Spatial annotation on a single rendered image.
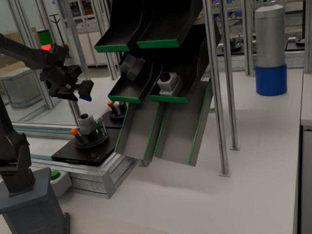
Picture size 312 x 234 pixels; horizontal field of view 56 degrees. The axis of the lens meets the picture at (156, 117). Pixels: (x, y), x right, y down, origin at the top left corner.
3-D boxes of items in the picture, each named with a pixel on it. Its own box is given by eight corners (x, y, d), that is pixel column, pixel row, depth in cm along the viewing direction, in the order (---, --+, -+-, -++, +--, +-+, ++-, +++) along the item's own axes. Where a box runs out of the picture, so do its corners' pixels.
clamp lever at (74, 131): (83, 145, 113) (73, 132, 108) (79, 144, 114) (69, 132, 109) (87, 137, 115) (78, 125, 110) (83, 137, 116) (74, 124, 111)
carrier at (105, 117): (134, 132, 125) (127, 105, 120) (90, 129, 136) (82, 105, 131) (157, 107, 144) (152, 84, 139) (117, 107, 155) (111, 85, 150)
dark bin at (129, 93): (141, 104, 88) (130, 87, 83) (110, 100, 96) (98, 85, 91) (178, 42, 101) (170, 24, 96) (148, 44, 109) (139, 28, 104)
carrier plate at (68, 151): (100, 166, 105) (99, 161, 104) (52, 160, 116) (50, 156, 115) (133, 133, 124) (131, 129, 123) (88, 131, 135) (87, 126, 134)
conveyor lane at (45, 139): (107, 186, 109) (100, 164, 105) (-29, 163, 147) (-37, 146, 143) (142, 146, 132) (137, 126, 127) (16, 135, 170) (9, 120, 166)
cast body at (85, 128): (88, 134, 114) (83, 119, 111) (79, 134, 116) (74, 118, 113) (100, 124, 120) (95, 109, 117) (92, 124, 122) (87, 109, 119)
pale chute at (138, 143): (151, 162, 95) (144, 159, 92) (121, 154, 103) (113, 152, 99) (173, 82, 101) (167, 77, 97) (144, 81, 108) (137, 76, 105)
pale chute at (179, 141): (195, 166, 88) (189, 164, 85) (160, 159, 96) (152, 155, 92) (216, 81, 94) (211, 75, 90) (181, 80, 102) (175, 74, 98)
